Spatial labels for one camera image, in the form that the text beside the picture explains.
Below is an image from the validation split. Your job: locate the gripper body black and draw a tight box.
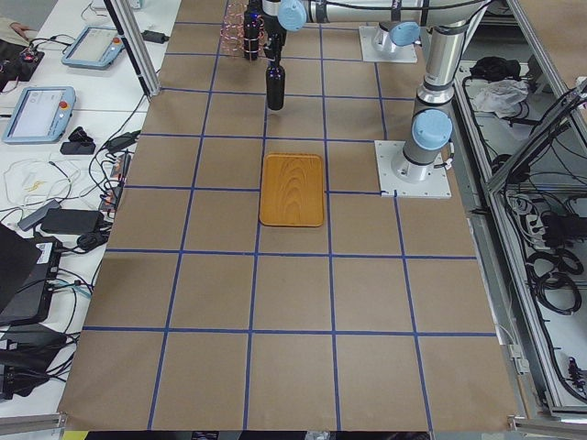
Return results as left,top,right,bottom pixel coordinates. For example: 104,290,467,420
263,32,287,65

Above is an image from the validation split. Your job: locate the dark wine bottle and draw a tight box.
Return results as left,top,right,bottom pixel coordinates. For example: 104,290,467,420
265,63,286,111
243,11,261,61

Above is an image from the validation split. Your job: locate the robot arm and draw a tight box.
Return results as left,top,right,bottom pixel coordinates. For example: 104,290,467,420
371,21,420,54
243,1,490,114

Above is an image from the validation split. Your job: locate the wooden serving tray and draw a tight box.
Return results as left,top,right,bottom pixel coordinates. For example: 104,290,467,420
259,152,325,227

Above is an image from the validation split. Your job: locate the black power adapter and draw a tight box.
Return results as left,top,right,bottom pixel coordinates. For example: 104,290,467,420
141,30,170,44

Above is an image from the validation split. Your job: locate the teach pendant far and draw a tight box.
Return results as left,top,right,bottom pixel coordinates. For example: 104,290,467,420
61,27,124,70

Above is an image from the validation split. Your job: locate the teach pendant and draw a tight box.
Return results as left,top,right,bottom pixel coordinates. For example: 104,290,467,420
2,86,76,145
61,27,124,70

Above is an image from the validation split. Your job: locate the crumpled white cloth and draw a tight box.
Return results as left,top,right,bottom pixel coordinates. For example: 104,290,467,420
471,80,529,117

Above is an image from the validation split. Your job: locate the teach pendant near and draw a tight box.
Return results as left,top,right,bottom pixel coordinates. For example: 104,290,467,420
2,86,76,145

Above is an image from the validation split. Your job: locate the black power brick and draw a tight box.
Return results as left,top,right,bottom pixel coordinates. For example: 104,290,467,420
40,208,103,235

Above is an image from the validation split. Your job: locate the black laptop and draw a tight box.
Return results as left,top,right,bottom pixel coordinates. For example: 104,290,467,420
1,225,62,326

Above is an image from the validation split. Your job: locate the copper wire bottle basket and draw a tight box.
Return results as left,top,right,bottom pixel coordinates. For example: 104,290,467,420
220,0,248,57

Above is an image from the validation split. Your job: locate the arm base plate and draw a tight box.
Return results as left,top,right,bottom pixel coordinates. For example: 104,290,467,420
374,140,451,199
359,26,417,63

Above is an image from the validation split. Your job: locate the aluminium frame post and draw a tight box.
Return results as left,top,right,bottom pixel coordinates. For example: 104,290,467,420
105,0,161,99

